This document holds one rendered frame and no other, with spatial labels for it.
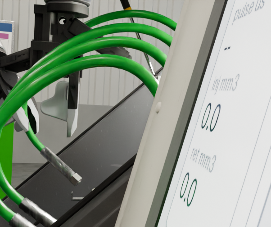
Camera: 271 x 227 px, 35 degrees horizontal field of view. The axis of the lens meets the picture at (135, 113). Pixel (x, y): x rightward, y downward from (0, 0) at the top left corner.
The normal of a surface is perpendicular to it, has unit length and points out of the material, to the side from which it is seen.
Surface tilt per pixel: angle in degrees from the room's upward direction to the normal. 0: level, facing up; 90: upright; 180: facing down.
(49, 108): 93
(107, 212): 90
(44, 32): 90
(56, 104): 93
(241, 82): 76
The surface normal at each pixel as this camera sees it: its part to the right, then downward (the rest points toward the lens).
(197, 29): -0.95, -0.29
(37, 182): 0.11, 0.06
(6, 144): 0.37, 0.07
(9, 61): -0.50, -0.17
